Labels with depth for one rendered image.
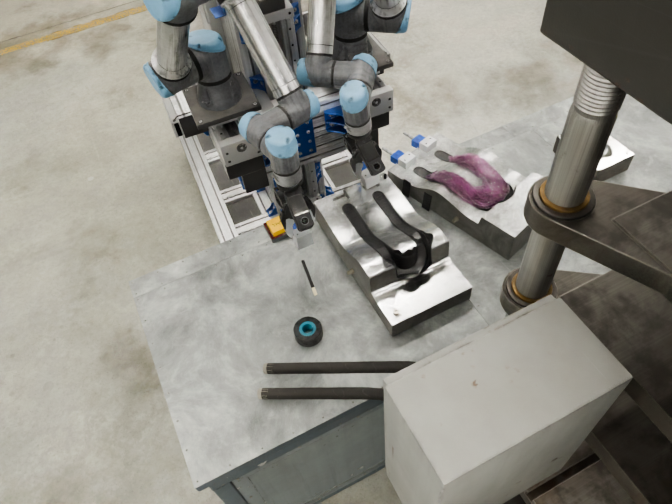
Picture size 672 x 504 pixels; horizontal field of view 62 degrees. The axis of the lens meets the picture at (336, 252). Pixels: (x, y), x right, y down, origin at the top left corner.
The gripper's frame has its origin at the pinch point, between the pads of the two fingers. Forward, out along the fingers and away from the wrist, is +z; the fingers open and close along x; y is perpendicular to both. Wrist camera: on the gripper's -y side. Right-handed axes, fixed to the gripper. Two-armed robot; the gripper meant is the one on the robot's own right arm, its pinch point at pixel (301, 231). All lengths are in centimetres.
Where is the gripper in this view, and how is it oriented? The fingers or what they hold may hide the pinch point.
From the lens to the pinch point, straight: 163.4
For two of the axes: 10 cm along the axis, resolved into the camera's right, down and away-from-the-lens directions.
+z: 0.7, 6.1, 7.9
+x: -8.9, 3.9, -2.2
